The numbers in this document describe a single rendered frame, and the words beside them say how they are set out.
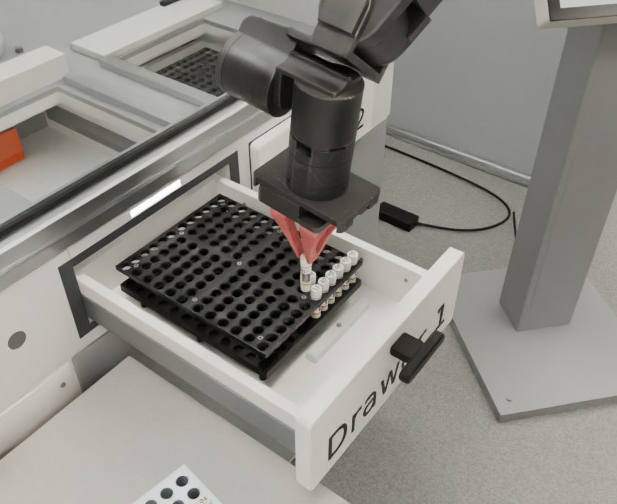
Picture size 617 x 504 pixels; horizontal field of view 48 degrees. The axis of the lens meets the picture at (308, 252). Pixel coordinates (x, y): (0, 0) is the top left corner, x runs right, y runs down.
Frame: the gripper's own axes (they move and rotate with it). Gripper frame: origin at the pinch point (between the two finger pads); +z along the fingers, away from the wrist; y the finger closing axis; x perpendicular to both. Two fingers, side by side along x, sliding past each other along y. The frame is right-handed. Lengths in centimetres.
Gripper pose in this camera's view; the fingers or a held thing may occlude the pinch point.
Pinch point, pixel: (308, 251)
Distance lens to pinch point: 69.5
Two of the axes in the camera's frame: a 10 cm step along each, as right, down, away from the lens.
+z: -0.9, 7.1, 7.0
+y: -8.0, -4.7, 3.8
